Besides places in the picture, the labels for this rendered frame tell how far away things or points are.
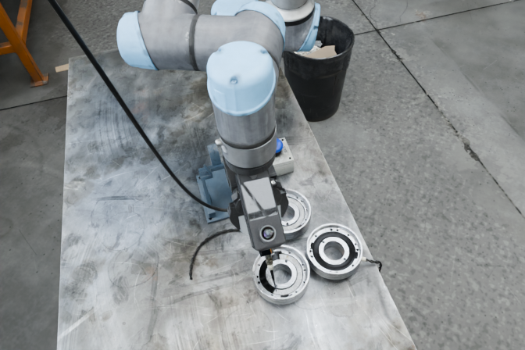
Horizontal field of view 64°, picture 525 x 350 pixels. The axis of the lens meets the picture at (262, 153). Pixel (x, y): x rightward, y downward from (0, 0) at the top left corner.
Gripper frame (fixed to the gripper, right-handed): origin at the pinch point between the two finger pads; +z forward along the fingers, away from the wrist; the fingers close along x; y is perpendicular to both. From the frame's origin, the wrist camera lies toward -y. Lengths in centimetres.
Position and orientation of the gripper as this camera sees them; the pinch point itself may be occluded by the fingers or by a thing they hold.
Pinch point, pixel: (261, 232)
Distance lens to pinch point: 72.7
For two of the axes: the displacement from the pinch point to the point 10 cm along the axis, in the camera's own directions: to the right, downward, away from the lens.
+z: 0.5, 6.3, 7.7
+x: -9.6, 2.5, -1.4
